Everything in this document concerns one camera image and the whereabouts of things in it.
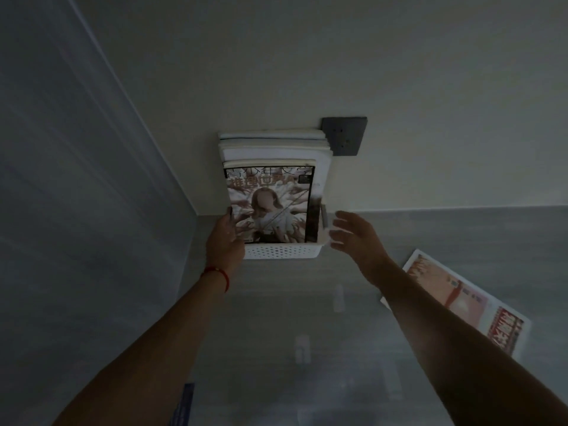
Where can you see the person's left hand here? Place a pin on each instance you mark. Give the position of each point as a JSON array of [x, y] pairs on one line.
[[224, 248]]

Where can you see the white perforated plastic basket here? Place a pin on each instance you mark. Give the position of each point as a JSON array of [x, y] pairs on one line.
[[282, 251]]

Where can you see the blue object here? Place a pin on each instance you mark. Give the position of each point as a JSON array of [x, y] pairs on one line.
[[183, 405]]

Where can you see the illustrated cover magazine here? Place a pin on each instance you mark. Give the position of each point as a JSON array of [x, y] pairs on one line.
[[275, 204]]

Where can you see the white magazine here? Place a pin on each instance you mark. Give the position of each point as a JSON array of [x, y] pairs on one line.
[[275, 144], [273, 134], [324, 172]]

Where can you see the dark grey wall socket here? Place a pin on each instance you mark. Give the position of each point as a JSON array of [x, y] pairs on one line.
[[345, 135]]

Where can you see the person's left fingers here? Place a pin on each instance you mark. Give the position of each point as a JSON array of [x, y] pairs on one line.
[[230, 217]]

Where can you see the person's right forearm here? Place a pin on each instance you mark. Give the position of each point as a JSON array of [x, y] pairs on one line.
[[457, 354]]

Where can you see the person's right fingers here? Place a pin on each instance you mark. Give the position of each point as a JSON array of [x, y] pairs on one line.
[[342, 235]]

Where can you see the person's right hand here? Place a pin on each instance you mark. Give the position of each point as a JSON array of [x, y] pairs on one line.
[[364, 248]]

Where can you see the person's left forearm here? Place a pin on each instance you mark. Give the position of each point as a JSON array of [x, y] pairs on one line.
[[155, 354]]

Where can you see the pink and red magazine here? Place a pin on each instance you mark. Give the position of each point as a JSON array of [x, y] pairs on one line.
[[461, 297]]

